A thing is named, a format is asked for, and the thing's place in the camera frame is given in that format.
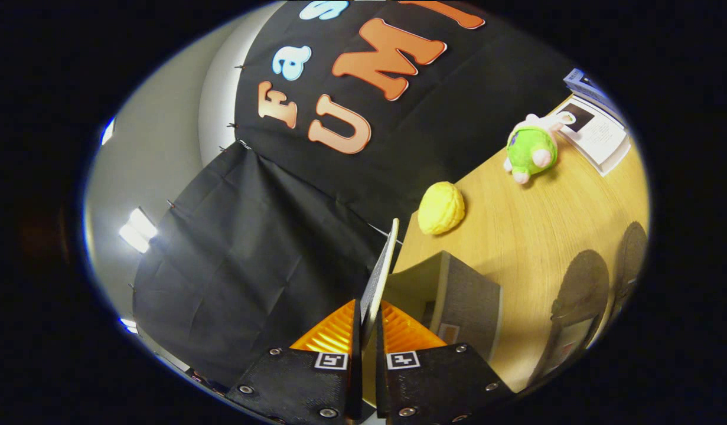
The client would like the white paperback book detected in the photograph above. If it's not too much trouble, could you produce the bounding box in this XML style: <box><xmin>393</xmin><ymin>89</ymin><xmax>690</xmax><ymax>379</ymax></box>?
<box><xmin>555</xmin><ymin>96</ymin><xmax>633</xmax><ymax>178</ymax></box>

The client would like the yellow knitted plush ball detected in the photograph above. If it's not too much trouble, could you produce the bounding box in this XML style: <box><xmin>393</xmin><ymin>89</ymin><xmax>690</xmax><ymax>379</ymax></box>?
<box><xmin>418</xmin><ymin>181</ymin><xmax>466</xmax><ymax>236</ymax></box>

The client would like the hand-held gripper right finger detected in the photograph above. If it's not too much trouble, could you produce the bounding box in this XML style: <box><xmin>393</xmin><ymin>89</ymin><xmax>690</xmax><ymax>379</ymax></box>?
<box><xmin>375</xmin><ymin>300</ymin><xmax>514</xmax><ymax>425</ymax></box>

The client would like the ceiling light panel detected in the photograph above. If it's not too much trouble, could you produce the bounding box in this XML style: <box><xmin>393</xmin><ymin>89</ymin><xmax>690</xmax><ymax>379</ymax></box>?
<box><xmin>118</xmin><ymin>207</ymin><xmax>158</xmax><ymax>254</ymax></box>

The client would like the blue cover book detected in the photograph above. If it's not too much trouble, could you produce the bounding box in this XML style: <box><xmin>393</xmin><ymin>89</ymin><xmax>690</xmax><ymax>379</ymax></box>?
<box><xmin>563</xmin><ymin>67</ymin><xmax>627</xmax><ymax>128</ymax></box>

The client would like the grey fabric storage box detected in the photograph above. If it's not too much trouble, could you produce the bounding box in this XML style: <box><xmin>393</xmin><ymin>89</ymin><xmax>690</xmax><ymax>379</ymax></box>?
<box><xmin>360</xmin><ymin>217</ymin><xmax>503</xmax><ymax>408</ymax></box>

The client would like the green and white plush toy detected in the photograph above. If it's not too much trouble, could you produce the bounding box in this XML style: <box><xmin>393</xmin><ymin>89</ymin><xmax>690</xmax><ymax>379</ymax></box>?
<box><xmin>503</xmin><ymin>113</ymin><xmax>576</xmax><ymax>185</ymax></box>

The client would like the brown fuzzy shoe with bow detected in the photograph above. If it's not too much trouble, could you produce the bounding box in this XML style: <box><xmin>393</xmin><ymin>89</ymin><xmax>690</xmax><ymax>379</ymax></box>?
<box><xmin>605</xmin><ymin>221</ymin><xmax>648</xmax><ymax>331</ymax></box>
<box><xmin>526</xmin><ymin>249</ymin><xmax>611</xmax><ymax>390</ymax></box>

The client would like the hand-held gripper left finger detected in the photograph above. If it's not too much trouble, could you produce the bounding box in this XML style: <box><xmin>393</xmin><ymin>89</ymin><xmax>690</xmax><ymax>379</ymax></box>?
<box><xmin>224</xmin><ymin>298</ymin><xmax>364</xmax><ymax>425</ymax></box>

